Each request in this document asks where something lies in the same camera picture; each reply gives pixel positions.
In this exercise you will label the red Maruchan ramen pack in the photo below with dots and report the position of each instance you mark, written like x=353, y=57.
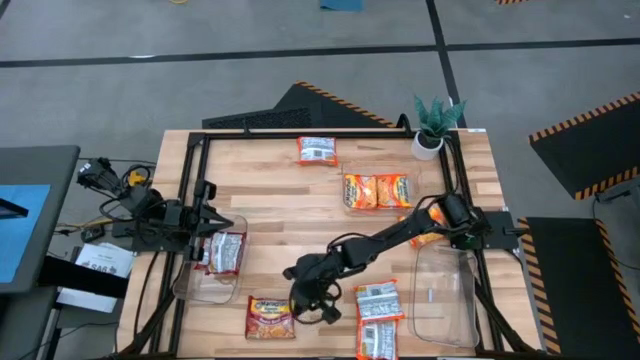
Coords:
x=225, y=252
x=270, y=320

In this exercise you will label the green artificial plant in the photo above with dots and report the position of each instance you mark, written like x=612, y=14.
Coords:
x=436, y=120

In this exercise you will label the grey side desk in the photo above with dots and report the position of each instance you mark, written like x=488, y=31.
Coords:
x=55, y=165

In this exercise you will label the clear plastic bin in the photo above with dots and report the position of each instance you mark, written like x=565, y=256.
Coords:
x=445, y=300
x=210, y=290
x=380, y=167

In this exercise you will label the yellow plug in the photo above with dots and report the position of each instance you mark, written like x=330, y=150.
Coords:
x=136, y=178

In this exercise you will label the black metal table frame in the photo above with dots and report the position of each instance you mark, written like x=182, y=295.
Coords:
x=280, y=134

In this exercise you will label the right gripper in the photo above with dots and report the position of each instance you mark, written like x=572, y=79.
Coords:
x=315, y=275

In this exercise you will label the white plant pot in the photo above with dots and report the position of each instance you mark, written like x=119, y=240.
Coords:
x=425, y=150

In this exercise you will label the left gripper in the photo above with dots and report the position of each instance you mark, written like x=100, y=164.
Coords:
x=200, y=192

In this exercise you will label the white paper sheet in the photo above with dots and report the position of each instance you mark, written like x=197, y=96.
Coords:
x=105, y=260

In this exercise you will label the orange Maruchan ramen pack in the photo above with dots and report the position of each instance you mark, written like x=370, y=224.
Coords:
x=317, y=150
x=427, y=240
x=395, y=191
x=378, y=301
x=360, y=191
x=377, y=341

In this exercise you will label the blue floor mat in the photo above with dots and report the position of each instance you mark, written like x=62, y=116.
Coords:
x=341, y=5

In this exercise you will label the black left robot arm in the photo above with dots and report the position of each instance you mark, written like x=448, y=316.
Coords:
x=150, y=210

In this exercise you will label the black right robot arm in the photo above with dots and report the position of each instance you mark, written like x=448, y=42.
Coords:
x=390, y=237

